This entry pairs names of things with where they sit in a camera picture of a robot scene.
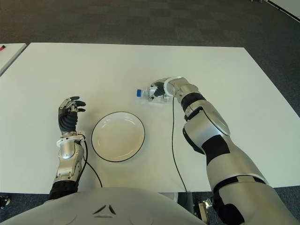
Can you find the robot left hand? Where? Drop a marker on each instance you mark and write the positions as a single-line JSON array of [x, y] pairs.
[[68, 119]]

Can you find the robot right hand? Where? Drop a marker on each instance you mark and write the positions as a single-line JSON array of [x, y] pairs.
[[159, 90]]

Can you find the clear water bottle blue cap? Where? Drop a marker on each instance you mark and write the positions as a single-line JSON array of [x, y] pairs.
[[145, 93]]

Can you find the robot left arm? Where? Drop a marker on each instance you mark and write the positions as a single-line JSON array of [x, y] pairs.
[[68, 159]]

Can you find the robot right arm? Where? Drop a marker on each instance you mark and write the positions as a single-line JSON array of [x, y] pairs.
[[211, 136]]

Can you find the white plate black rim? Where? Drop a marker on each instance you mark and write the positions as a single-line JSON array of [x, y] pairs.
[[118, 137]]

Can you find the white side table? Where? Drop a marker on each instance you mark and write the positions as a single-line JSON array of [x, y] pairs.
[[9, 56]]

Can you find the grey robot torso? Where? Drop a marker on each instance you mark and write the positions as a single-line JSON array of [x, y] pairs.
[[105, 208]]

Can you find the red black screwdriver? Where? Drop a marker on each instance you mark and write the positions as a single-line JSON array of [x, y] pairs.
[[2, 48]]

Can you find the black metal stand foot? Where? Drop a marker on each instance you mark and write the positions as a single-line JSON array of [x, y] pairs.
[[5, 201]]

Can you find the dark table leg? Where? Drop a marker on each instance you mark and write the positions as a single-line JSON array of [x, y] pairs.
[[190, 201]]

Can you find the white panel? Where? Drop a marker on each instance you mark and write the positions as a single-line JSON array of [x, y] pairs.
[[288, 7]]

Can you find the shiny metal bracket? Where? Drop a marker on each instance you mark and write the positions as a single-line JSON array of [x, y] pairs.
[[204, 208]]

